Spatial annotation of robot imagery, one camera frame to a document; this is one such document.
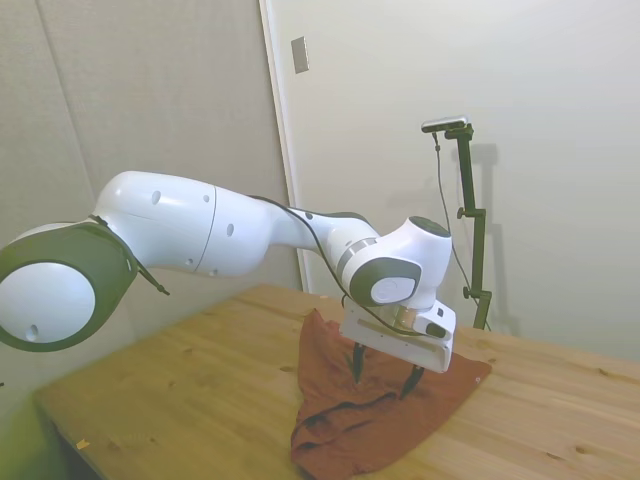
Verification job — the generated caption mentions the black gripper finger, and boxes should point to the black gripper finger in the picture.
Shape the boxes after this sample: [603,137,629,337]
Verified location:
[399,364,426,400]
[351,342,367,385]

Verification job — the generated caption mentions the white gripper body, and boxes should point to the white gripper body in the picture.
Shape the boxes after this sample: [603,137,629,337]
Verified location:
[341,298,457,374]

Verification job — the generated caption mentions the rust orange shorts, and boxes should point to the rust orange shorts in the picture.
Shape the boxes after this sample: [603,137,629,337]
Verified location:
[290,308,494,480]

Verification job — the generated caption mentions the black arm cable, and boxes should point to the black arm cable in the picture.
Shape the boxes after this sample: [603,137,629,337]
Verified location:
[247,194,426,334]

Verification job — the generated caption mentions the dark jointed camera stand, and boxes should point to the dark jointed camera stand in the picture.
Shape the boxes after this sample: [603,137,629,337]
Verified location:
[443,124,494,331]

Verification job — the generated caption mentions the grey camera on stand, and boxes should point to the grey camera on stand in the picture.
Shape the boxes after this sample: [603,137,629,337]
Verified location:
[420,114,471,135]

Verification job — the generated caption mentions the white wall trim strip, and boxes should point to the white wall trim strip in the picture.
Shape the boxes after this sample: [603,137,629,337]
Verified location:
[258,0,314,294]

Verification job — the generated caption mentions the grey wall plate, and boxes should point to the grey wall plate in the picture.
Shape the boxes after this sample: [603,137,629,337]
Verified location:
[290,35,310,75]

